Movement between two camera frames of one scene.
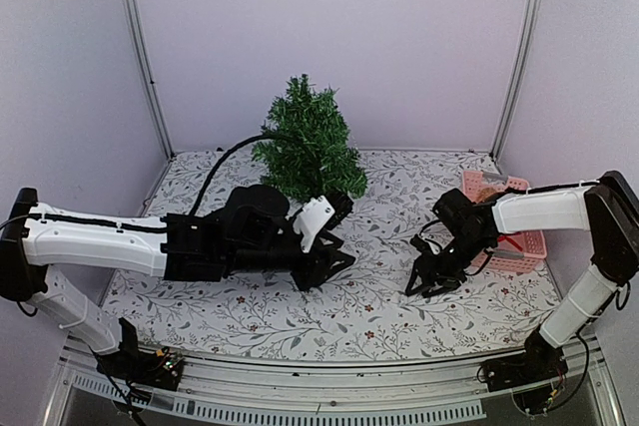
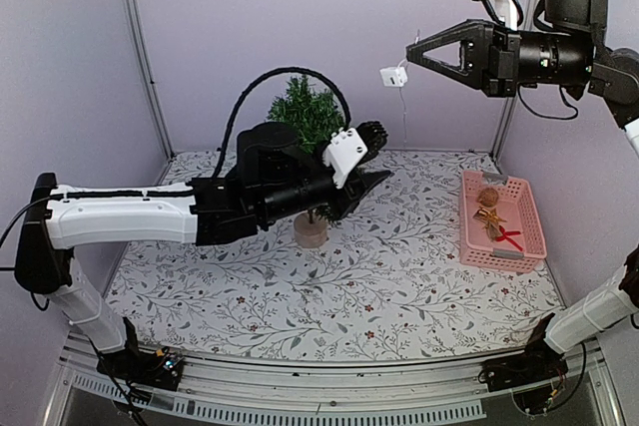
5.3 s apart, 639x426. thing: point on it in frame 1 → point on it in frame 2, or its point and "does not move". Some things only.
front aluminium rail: x=358 y=394 does not move
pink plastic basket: x=526 y=240 does not move
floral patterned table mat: x=362 y=312 does not move
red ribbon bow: x=501 y=238 does not move
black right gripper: x=422 y=265 → x=500 y=57
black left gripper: x=322 y=259 → x=357 y=188
